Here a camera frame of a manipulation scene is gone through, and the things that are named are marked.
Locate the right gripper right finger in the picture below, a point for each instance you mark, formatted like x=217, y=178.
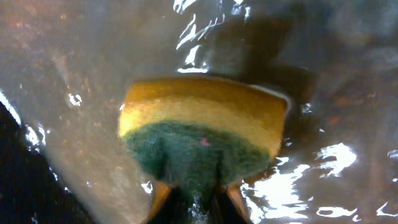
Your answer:
x=230, y=207

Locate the black rectangular water tray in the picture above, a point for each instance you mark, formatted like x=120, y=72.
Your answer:
x=67, y=65

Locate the green and yellow sponge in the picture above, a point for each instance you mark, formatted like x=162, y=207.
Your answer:
x=201, y=133

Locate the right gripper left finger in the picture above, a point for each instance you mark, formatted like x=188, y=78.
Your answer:
x=166, y=205

